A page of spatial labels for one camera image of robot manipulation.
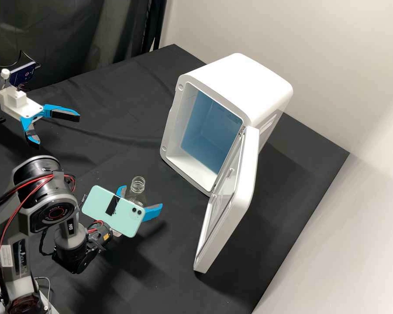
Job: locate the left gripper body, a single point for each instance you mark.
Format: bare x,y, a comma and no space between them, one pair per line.
21,108

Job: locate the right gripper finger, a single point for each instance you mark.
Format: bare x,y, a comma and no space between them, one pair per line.
122,190
152,212

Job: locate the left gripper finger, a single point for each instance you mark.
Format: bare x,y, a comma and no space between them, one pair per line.
31,132
60,112

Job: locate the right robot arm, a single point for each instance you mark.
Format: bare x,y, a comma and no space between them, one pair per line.
41,196

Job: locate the clear flask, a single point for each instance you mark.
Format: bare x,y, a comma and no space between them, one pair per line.
138,184

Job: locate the incubator door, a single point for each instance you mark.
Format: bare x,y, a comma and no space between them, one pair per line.
231,209

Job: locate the white incubator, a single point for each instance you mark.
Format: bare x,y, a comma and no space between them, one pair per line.
258,88

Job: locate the right wrist camera phone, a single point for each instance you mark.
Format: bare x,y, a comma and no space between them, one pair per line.
100,206

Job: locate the wrist camera phone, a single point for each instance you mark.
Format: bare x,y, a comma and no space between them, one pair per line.
24,74
100,206

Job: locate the left wrist camera phone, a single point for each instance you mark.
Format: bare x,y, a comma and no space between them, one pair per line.
24,74

